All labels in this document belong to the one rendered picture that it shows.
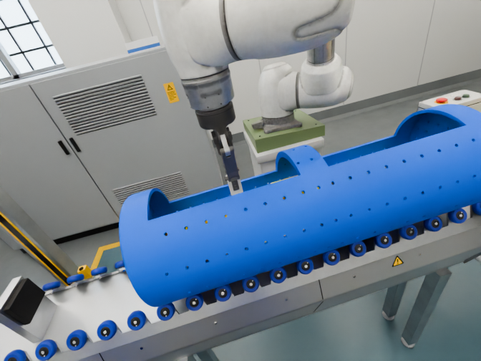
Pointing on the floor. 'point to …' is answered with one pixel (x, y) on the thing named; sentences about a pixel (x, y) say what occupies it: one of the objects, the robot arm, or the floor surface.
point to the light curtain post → (34, 240)
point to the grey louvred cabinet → (100, 142)
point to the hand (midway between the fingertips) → (235, 186)
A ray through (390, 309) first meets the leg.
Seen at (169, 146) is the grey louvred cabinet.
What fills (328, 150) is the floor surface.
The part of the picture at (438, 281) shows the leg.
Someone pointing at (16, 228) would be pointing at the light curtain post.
